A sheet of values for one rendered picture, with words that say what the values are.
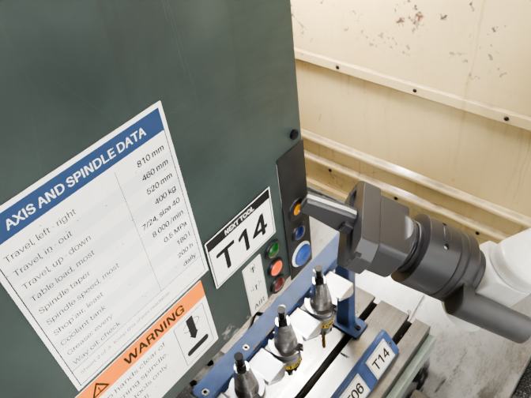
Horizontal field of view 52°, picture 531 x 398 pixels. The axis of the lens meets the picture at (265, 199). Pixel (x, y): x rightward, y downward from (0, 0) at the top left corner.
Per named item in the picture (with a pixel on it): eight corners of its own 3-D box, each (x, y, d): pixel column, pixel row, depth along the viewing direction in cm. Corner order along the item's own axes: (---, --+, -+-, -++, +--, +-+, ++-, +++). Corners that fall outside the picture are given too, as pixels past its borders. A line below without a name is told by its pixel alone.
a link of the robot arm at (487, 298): (457, 211, 66) (534, 246, 68) (406, 260, 73) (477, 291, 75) (468, 285, 57) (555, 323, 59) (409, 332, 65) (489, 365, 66)
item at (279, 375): (291, 368, 98) (291, 366, 98) (273, 390, 96) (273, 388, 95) (262, 347, 102) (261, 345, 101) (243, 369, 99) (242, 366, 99)
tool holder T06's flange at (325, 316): (316, 290, 111) (316, 283, 109) (342, 304, 108) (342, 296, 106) (299, 313, 108) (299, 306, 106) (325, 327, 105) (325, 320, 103)
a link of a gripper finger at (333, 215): (310, 192, 61) (358, 213, 62) (297, 208, 63) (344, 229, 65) (308, 202, 60) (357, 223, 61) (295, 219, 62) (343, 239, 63)
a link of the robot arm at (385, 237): (373, 161, 65) (458, 200, 67) (334, 209, 71) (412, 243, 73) (369, 240, 56) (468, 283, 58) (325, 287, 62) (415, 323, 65)
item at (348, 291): (359, 287, 110) (359, 284, 109) (344, 305, 107) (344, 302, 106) (329, 272, 113) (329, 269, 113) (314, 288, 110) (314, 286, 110)
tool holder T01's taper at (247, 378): (249, 370, 97) (243, 350, 92) (264, 388, 94) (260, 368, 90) (228, 385, 95) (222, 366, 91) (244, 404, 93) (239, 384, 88)
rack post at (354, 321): (368, 325, 138) (370, 248, 118) (356, 340, 136) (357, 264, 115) (335, 306, 143) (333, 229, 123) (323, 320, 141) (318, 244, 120)
